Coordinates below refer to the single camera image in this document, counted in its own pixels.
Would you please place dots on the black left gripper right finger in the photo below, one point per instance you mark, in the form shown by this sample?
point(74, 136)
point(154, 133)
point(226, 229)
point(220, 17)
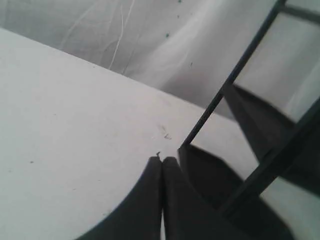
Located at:
point(186, 215)

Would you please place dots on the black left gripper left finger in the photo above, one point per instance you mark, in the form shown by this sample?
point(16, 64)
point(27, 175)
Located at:
point(139, 215)

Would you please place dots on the white backdrop cloth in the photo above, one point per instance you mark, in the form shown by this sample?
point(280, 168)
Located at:
point(186, 48)

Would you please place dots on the black metal shelf rack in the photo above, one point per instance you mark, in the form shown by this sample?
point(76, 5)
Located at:
point(280, 199)

